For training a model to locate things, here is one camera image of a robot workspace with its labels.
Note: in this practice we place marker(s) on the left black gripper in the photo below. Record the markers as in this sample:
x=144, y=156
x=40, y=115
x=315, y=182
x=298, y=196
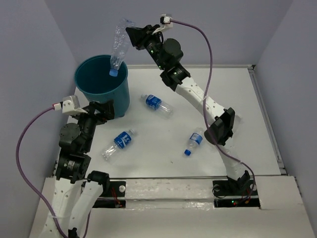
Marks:
x=106, y=107

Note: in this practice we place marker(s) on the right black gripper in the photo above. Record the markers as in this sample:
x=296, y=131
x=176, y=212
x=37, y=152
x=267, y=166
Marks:
x=139, y=36

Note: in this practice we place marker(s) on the tall crushed clear bottle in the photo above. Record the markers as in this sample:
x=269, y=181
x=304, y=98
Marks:
x=120, y=45

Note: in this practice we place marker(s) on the Pocari bottle white cap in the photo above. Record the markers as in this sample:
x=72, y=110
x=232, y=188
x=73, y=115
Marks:
x=157, y=105

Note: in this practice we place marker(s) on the small blue label bottle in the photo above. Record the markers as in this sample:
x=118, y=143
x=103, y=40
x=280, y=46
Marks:
x=194, y=141

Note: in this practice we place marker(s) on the Pocari bottle near left arm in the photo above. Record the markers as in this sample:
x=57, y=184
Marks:
x=118, y=144

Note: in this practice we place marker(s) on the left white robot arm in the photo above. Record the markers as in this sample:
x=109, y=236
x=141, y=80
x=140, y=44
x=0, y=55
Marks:
x=75, y=191

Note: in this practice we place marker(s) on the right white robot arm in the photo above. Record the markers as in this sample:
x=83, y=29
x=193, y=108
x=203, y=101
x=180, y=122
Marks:
x=167, y=54

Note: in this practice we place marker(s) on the teal plastic bin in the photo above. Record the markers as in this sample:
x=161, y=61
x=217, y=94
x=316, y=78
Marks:
x=92, y=78

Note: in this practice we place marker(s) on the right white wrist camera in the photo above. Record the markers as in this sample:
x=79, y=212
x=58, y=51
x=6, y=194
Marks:
x=165, y=23

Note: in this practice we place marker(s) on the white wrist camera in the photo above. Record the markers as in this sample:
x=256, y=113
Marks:
x=69, y=106
x=165, y=23

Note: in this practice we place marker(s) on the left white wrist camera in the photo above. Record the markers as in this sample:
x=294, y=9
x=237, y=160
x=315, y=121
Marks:
x=69, y=106

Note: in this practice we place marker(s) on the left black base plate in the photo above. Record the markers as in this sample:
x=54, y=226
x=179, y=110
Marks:
x=114, y=197

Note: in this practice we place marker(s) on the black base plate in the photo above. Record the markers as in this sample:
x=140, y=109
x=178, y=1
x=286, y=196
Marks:
x=224, y=197
x=114, y=197

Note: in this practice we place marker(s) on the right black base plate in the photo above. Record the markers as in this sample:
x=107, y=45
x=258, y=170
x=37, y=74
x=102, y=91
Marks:
x=224, y=197

